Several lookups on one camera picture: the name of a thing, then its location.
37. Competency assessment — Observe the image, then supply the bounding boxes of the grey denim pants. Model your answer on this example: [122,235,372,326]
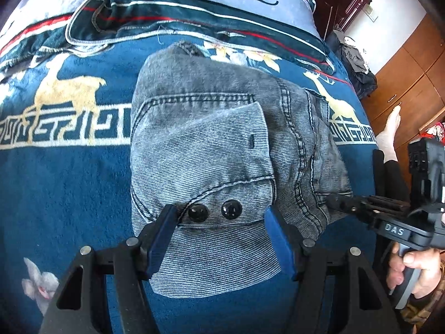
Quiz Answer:
[130,41,352,299]

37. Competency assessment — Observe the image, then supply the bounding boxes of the person's right hand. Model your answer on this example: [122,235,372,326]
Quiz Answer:
[386,242,442,299]

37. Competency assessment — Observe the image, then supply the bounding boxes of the plaid yellow jacket sleeve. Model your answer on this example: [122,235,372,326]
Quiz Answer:
[400,262,444,333]

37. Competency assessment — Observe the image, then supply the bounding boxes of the foot in white sock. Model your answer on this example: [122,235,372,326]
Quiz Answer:
[376,105,401,163]

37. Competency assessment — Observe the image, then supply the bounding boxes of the colourful clothes in wardrobe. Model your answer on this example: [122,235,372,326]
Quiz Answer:
[421,122,445,144]

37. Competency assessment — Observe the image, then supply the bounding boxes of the brown wooden wardrobe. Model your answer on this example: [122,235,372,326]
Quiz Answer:
[362,15,444,184]

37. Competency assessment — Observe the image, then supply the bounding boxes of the dark clothes pile on chair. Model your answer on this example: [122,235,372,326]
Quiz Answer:
[325,30,378,100]

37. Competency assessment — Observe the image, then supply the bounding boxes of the blue patterned plush blanket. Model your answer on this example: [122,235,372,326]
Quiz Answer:
[0,0,378,334]

